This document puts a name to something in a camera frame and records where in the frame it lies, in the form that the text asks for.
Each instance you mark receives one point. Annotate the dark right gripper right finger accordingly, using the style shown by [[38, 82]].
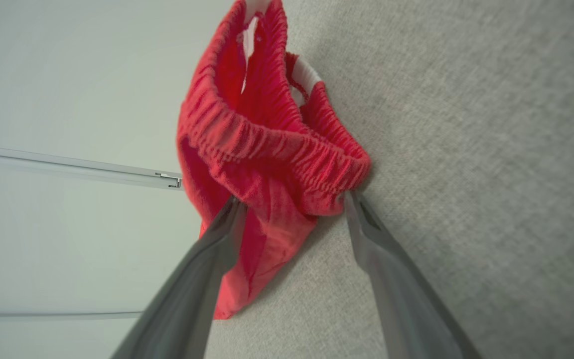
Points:
[[396, 289]]

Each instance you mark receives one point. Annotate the red shorts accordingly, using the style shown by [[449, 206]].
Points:
[[262, 149]]

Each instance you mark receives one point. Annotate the grey fabric sofa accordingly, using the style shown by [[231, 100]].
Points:
[[466, 149]]

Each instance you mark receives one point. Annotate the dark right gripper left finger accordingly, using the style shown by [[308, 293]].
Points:
[[192, 289]]

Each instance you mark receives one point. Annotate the metal wall rail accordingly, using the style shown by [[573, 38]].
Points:
[[68, 167], [43, 315]]

